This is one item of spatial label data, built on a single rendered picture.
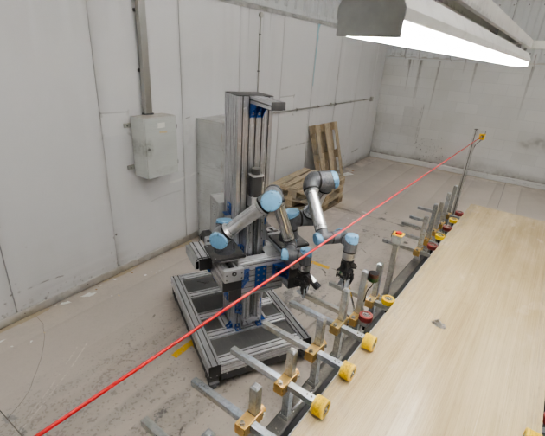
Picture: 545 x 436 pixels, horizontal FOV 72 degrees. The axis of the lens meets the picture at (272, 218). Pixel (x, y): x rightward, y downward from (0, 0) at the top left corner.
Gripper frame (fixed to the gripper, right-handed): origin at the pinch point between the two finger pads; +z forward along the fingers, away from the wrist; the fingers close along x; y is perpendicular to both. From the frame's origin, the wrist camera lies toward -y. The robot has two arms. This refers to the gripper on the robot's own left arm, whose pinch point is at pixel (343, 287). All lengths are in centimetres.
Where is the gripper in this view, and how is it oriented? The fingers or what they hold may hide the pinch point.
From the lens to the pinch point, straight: 233.4
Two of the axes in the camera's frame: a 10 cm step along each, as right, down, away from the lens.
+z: -1.0, 9.3, 3.4
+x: 7.7, 2.9, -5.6
